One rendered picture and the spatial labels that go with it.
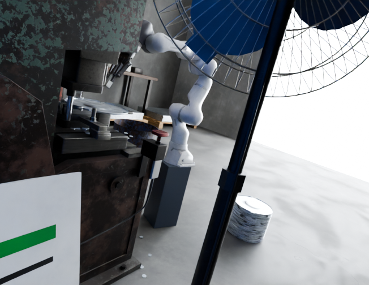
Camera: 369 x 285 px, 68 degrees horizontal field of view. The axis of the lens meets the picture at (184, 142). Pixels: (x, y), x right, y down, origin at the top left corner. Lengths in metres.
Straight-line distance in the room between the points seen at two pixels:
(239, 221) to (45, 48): 1.64
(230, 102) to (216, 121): 0.52
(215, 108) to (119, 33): 5.12
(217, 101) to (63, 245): 5.31
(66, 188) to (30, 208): 0.13
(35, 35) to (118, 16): 0.31
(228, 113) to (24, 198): 5.27
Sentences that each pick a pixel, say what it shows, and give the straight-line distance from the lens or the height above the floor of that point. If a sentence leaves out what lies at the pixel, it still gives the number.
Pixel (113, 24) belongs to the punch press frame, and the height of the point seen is 1.13.
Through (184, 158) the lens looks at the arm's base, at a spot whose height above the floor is 0.50.
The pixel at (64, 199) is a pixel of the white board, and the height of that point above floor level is 0.50.
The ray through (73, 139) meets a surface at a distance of 1.08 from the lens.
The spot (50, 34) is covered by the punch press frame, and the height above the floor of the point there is 1.04.
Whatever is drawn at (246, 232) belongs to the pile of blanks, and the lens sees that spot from 2.11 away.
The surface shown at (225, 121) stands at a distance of 6.00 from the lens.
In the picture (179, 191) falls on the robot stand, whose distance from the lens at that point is 1.88.
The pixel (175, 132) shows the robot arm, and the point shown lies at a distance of 1.76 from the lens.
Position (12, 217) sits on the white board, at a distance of 1.02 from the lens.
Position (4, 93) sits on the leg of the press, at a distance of 0.90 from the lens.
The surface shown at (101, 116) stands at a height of 0.75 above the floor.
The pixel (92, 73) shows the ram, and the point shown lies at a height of 0.94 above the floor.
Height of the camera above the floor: 1.02
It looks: 13 degrees down
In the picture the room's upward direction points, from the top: 14 degrees clockwise
